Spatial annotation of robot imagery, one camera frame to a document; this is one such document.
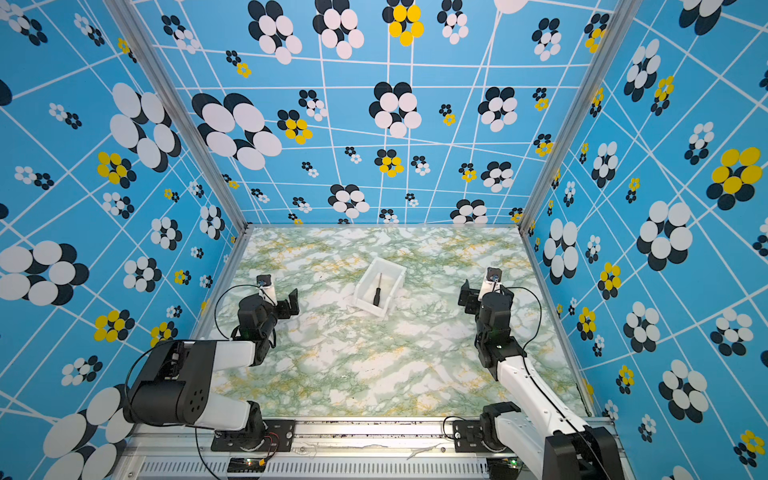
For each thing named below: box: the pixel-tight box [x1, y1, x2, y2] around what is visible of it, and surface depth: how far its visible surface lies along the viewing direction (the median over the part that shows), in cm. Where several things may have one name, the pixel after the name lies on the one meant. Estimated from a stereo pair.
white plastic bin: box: [352, 257, 407, 318], surface depth 101 cm
